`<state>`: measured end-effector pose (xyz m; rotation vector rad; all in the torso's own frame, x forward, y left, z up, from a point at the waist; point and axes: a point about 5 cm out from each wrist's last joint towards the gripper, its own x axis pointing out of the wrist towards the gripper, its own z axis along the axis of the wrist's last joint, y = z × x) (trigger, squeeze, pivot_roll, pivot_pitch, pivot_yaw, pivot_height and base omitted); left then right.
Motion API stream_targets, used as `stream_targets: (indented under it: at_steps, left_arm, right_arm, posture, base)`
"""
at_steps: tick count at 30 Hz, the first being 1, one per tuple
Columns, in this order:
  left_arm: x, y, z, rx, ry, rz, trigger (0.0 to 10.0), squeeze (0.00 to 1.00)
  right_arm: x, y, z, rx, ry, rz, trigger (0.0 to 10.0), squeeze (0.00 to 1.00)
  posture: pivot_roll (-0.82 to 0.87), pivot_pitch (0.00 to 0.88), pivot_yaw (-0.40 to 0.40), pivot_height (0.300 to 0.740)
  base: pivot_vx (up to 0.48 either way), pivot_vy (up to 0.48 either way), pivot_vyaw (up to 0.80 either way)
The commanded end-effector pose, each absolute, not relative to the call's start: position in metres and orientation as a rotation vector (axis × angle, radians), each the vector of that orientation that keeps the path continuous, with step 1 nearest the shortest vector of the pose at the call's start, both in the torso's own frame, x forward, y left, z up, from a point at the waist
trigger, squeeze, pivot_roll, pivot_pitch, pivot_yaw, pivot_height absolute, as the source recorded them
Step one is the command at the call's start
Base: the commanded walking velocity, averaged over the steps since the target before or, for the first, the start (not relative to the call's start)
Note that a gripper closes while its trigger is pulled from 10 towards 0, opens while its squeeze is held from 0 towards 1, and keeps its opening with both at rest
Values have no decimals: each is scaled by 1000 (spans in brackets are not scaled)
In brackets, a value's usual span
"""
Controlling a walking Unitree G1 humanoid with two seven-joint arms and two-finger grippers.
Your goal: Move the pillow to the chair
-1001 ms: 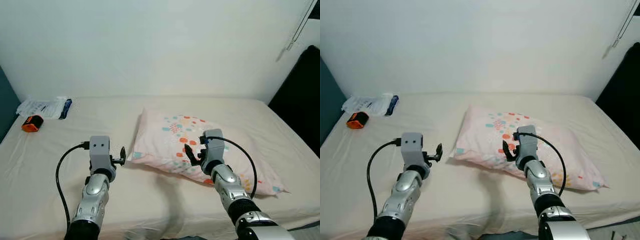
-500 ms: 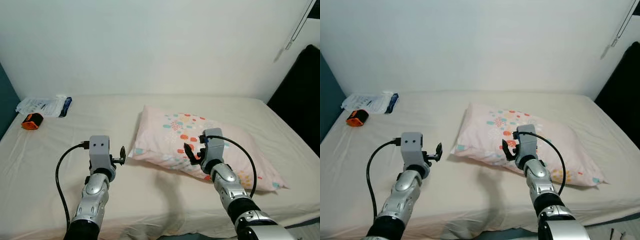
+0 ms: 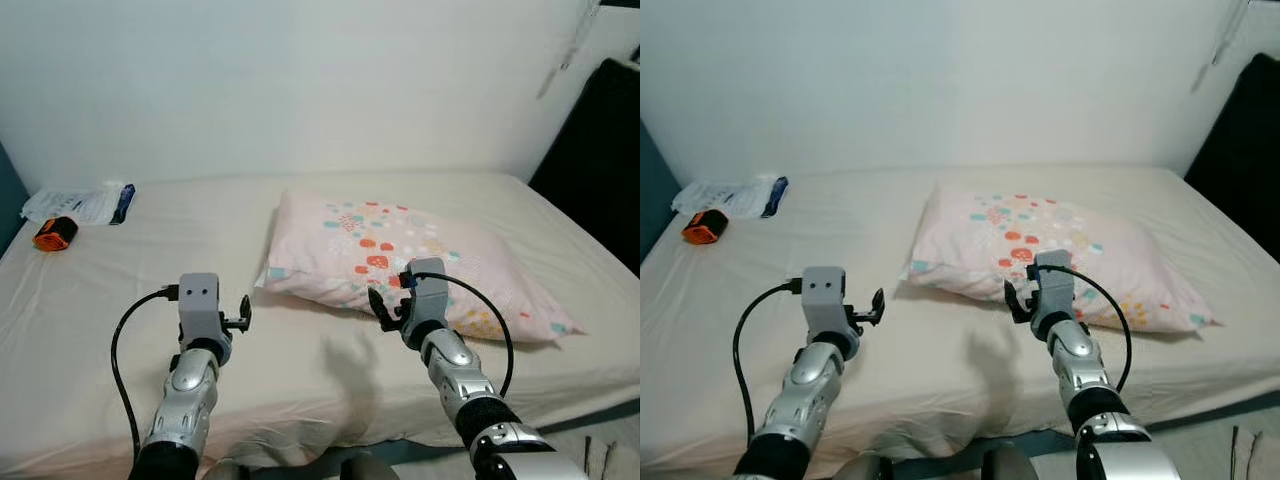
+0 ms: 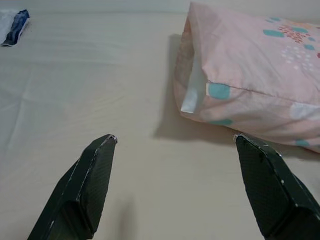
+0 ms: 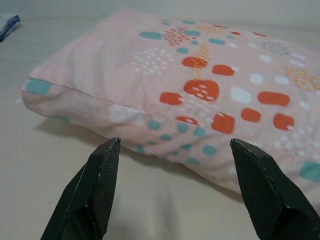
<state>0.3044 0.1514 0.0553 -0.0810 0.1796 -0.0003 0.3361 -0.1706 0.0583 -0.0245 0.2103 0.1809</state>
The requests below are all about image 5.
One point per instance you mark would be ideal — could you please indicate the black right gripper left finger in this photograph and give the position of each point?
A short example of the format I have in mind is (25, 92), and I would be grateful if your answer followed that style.
(95, 190)

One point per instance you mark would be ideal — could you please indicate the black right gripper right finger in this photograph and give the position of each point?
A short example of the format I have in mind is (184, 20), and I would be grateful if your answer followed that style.
(262, 195)

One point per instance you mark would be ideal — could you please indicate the pink pillow with coloured dots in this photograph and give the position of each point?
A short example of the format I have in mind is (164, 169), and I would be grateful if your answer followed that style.
(112, 70)

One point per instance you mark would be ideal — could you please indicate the blue and white bag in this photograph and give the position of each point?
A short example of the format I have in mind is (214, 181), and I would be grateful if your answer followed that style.
(8, 27)

